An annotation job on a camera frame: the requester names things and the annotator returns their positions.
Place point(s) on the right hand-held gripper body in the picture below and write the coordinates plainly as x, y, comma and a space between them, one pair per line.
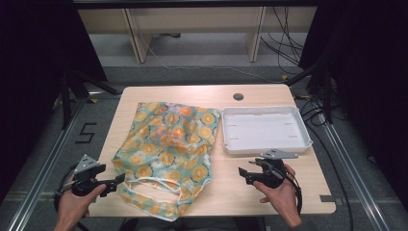
272, 174

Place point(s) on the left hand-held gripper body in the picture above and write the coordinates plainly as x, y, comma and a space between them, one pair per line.
86, 179

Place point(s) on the white plastic tray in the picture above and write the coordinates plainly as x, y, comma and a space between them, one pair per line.
264, 131

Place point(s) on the orange-print green shopping bag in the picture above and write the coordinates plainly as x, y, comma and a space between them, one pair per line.
166, 150

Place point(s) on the person's right hand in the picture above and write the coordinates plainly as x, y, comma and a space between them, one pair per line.
279, 195

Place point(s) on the person's left hand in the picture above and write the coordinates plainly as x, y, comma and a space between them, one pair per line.
74, 205

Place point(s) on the grey round table grommet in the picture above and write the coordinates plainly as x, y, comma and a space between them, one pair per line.
238, 96

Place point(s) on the black metal stand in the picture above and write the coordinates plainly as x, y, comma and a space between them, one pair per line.
324, 86
75, 89

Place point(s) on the black curtain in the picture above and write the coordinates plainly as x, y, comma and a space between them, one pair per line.
369, 80
32, 80

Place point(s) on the aluminium floor rail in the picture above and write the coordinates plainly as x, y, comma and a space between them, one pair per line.
352, 173
45, 166

